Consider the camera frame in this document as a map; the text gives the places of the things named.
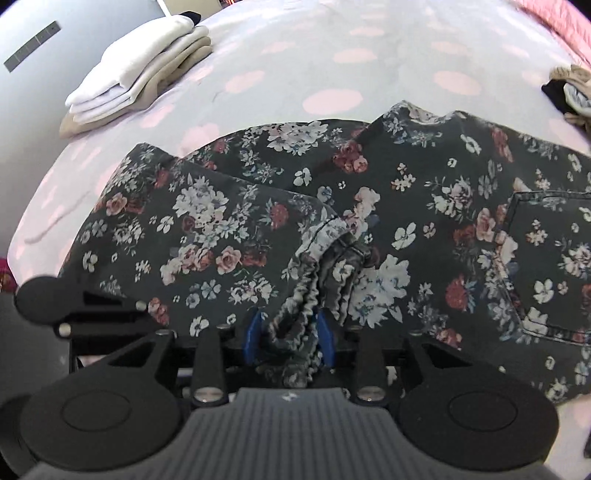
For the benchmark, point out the folded grey white sweater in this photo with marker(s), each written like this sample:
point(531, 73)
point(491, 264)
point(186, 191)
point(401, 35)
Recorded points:
point(124, 60)

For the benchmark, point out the polka dot bed sheet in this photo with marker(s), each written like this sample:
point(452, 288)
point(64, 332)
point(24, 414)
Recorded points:
point(301, 61)

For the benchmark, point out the red plastic bag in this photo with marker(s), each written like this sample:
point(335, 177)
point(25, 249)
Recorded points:
point(7, 281)

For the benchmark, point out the black wall switch strip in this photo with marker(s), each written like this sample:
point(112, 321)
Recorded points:
point(12, 62)

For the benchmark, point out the tan ribbed garment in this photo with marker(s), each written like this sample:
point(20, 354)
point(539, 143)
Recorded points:
point(574, 72)

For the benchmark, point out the grey black garment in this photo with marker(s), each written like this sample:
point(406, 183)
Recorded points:
point(569, 96)

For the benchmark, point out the dark floral pants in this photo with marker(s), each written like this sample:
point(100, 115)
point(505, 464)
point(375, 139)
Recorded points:
point(448, 226)

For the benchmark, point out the folded beige garment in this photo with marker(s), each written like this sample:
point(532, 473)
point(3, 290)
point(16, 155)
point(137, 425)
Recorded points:
point(72, 124)

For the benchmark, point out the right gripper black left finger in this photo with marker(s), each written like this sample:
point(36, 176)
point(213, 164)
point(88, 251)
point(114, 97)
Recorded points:
point(225, 360)

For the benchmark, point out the pink blanket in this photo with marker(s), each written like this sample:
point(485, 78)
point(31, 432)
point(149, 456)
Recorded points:
point(565, 21)

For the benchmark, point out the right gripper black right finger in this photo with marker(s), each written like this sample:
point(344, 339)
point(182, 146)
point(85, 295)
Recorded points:
point(352, 360)

